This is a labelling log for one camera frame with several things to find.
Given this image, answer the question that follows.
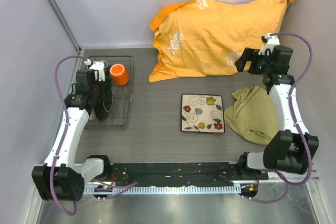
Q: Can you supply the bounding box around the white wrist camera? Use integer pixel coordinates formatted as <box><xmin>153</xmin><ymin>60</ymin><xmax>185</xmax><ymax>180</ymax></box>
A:
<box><xmin>258</xmin><ymin>33</ymin><xmax>280</xmax><ymax>56</ymax></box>
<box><xmin>84</xmin><ymin>59</ymin><xmax>106</xmax><ymax>81</ymax></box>

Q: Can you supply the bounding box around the black rimmed round plate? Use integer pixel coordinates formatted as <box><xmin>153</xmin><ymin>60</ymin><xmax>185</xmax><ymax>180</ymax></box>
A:
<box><xmin>94</xmin><ymin>84</ymin><xmax>111</xmax><ymax>121</ymax></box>

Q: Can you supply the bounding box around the white cable duct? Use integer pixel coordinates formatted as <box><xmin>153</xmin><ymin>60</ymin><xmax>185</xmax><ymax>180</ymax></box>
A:
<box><xmin>83</xmin><ymin>184</ymin><xmax>241</xmax><ymax>195</ymax></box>

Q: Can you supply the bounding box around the square floral plate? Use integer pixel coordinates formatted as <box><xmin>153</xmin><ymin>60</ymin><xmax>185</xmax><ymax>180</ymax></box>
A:
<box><xmin>180</xmin><ymin>94</ymin><xmax>225</xmax><ymax>134</ymax></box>

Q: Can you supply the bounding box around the orange cup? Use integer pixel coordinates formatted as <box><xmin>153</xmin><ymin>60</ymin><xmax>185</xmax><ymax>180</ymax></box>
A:
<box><xmin>109</xmin><ymin>63</ymin><xmax>130</xmax><ymax>86</ymax></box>

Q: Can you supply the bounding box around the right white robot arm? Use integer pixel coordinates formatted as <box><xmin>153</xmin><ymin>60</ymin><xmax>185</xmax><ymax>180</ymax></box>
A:
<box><xmin>235</xmin><ymin>46</ymin><xmax>319</xmax><ymax>179</ymax></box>

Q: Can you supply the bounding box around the olive green cloth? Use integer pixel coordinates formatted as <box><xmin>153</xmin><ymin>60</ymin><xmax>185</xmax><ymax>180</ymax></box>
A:
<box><xmin>224</xmin><ymin>85</ymin><xmax>278</xmax><ymax>145</ymax></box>

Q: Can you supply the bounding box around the orange pillowcase cloth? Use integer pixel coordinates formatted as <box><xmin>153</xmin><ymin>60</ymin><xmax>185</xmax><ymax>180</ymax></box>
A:
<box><xmin>149</xmin><ymin>0</ymin><xmax>295</xmax><ymax>82</ymax></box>

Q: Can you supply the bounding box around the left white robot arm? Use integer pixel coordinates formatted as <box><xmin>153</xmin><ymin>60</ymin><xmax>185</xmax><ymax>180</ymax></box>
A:
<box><xmin>32</xmin><ymin>67</ymin><xmax>113</xmax><ymax>201</ymax></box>

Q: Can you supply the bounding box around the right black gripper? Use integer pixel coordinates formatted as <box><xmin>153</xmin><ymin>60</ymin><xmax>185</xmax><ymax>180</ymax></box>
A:
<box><xmin>235</xmin><ymin>48</ymin><xmax>273</xmax><ymax>76</ymax></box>

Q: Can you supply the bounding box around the black wire dish rack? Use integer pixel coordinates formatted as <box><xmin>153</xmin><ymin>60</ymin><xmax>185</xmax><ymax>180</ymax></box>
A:
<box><xmin>85</xmin><ymin>56</ymin><xmax>134</xmax><ymax>130</ymax></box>

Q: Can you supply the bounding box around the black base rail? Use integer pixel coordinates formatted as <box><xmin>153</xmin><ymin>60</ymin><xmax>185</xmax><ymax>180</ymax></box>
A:
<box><xmin>111</xmin><ymin>162</ymin><xmax>269</xmax><ymax>187</ymax></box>

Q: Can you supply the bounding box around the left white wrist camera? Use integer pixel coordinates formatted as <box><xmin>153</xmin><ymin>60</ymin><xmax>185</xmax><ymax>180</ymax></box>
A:
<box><xmin>84</xmin><ymin>59</ymin><xmax>106</xmax><ymax>81</ymax></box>

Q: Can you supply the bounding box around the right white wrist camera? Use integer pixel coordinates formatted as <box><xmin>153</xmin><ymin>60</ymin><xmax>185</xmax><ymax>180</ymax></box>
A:
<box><xmin>258</xmin><ymin>33</ymin><xmax>280</xmax><ymax>56</ymax></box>

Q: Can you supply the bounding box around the blue cup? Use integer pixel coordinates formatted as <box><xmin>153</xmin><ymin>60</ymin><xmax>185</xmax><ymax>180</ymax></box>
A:
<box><xmin>103</xmin><ymin>61</ymin><xmax>110</xmax><ymax>72</ymax></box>

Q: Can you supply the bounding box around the white round plate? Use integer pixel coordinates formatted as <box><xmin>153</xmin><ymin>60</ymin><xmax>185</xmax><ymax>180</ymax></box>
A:
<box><xmin>89</xmin><ymin>110</ymin><xmax>96</xmax><ymax>121</ymax></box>

